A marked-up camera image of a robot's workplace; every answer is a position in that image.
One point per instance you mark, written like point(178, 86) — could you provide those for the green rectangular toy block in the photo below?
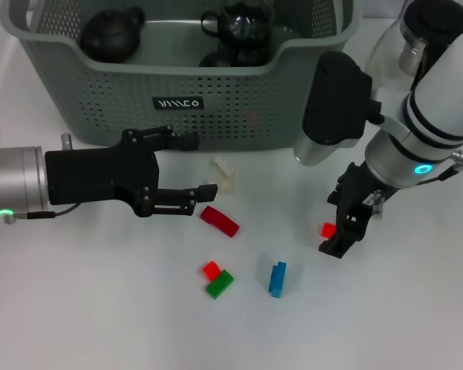
point(218, 286)

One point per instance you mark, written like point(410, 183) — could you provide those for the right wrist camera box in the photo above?
point(335, 104)

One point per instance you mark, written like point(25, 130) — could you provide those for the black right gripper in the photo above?
point(355, 192)

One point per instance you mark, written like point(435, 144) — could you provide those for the left gripper silver connector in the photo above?
point(66, 142)

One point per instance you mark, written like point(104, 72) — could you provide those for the white toy block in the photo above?
point(222, 169)
point(225, 187)

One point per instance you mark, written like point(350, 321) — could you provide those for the dark clay teapot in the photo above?
point(108, 36)

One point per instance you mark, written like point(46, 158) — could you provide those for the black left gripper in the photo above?
point(96, 175)

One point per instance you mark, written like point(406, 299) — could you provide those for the blue toy block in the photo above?
point(276, 279)

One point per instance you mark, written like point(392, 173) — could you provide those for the grey-green perforated storage bin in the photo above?
point(216, 115)

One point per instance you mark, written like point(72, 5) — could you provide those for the dark red curved block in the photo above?
point(220, 220)

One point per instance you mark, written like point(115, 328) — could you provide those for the small red toy block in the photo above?
point(327, 230)
point(210, 270)

